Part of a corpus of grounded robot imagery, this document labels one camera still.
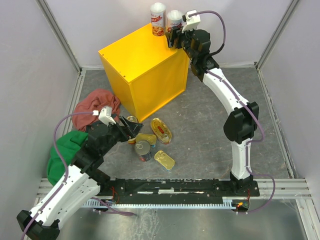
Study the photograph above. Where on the yellow wooden cabinet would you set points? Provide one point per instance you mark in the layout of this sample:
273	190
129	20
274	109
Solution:
143	72

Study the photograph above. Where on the white porridge can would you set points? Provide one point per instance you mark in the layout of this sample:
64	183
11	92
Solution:
158	19
174	18

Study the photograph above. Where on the round dark can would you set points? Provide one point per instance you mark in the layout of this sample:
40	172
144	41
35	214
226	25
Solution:
143	150

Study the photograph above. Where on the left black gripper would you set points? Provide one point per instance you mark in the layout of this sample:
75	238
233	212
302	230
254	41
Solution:
134	127

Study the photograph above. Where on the rectangular gold tin front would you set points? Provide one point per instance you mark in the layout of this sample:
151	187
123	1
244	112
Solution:
165	160

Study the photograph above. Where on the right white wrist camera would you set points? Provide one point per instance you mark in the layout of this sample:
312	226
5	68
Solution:
192	20

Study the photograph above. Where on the rectangular gold tin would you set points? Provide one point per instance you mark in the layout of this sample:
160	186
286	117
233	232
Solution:
165	160
150	138

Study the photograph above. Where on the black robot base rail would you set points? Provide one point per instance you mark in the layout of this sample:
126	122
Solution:
178	191

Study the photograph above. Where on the green cloth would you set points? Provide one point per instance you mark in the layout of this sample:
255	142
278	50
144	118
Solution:
68	145

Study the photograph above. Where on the oval gold tin on floor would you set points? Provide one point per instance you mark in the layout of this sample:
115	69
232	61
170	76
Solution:
161	130

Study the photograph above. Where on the rectangular gold tin middle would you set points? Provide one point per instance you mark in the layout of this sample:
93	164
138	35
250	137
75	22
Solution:
150	138

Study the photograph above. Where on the red cloth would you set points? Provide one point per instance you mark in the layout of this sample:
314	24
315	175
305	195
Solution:
95	101

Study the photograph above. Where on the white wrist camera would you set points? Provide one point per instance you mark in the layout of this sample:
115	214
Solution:
105	115
192	20

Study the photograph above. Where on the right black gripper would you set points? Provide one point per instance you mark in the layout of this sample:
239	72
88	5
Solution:
176	35

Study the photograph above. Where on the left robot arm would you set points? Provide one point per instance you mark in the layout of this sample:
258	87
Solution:
80	181

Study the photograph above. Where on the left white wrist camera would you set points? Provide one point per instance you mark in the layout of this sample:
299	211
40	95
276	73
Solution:
105	115

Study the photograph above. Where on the oval gold fish tin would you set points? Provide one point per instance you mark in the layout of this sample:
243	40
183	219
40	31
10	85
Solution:
132	119

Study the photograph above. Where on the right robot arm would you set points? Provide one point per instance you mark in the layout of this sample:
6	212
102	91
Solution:
241	123

